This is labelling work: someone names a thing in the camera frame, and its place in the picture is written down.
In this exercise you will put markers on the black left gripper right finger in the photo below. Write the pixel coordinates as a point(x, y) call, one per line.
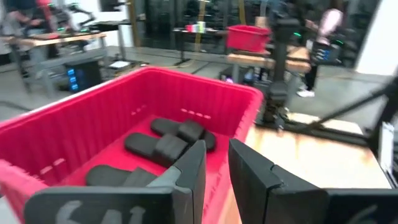
point(264, 196)

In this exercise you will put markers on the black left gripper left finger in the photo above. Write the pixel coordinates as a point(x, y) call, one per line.
point(180, 199)

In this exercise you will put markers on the black foam slide sandal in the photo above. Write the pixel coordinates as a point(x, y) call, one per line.
point(189, 130)
point(105, 175)
point(140, 144)

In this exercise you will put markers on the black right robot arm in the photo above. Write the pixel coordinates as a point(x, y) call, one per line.
point(281, 62)

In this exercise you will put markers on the black background robot arm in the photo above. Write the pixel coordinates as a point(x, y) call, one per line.
point(81, 11)

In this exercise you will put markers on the red plastic bin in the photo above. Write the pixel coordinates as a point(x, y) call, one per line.
point(93, 124)

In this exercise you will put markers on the small red bin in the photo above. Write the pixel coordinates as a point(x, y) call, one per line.
point(248, 39)

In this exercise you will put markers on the wooden workbench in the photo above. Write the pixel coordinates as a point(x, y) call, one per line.
point(248, 59)
point(62, 38)

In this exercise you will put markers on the black computer tower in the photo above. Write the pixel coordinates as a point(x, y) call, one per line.
point(87, 74)

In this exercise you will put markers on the dark side table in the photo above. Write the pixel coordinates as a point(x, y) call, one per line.
point(211, 31)

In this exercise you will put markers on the stack of coloured cups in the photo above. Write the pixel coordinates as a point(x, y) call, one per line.
point(196, 27)

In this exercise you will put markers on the person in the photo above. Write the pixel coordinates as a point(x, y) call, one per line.
point(18, 18)
point(329, 21)

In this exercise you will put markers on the black aluminium frame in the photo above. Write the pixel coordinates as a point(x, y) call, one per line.
point(388, 102)

